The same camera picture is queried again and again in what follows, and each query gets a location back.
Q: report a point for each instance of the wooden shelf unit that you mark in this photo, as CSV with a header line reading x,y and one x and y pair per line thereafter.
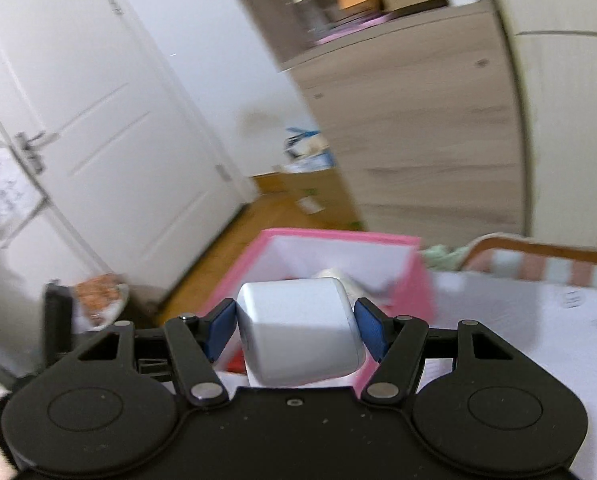
x,y
418,135

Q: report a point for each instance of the pink tray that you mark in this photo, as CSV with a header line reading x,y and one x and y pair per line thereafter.
x,y
348,27

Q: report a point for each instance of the pink cardboard box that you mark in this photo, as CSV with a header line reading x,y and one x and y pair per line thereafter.
x,y
418,290

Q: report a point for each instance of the orange snack packet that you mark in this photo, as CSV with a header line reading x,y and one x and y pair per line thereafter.
x,y
98,295

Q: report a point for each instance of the clear bottle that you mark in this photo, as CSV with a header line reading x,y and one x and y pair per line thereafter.
x,y
306,7

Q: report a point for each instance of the large cardboard floor box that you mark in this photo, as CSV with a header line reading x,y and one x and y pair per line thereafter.
x,y
298,195

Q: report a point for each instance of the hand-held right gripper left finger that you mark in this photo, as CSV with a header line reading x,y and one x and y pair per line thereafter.
x,y
221,330

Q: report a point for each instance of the white travel adapter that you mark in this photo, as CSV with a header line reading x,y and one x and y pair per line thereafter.
x,y
298,330

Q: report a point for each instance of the white door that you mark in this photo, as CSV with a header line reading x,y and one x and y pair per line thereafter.
x,y
103,110

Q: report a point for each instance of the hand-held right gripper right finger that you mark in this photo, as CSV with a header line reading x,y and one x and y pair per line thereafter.
x,y
371,330

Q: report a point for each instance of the wooden wardrobe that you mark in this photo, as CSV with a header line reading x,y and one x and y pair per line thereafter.
x,y
568,110

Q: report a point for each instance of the pale green cloth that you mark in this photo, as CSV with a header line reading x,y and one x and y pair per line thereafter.
x,y
441,256

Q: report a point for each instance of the white printed plastic bag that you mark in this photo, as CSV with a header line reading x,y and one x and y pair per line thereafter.
x,y
3,200

